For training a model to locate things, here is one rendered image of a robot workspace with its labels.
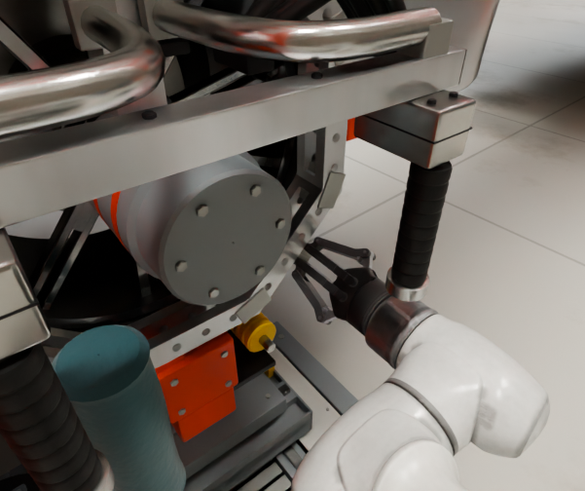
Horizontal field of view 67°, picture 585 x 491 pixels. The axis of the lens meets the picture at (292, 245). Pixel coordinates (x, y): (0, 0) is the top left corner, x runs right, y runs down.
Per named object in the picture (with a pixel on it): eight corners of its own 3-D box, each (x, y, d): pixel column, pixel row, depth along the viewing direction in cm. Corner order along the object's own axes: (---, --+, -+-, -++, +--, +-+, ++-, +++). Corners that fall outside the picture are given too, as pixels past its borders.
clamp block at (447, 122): (387, 124, 44) (394, 69, 41) (465, 155, 39) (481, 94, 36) (350, 136, 42) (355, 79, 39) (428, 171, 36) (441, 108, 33)
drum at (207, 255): (198, 191, 58) (182, 80, 49) (300, 275, 44) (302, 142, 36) (89, 228, 51) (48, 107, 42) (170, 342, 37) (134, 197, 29)
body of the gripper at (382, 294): (378, 346, 63) (334, 309, 68) (413, 297, 62) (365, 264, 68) (354, 338, 57) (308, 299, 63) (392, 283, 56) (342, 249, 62)
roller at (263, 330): (201, 263, 93) (198, 241, 89) (286, 351, 74) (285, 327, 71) (175, 274, 90) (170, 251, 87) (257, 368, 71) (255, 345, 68)
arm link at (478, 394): (450, 292, 54) (373, 358, 49) (580, 376, 44) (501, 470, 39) (443, 342, 61) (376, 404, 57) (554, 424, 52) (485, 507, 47)
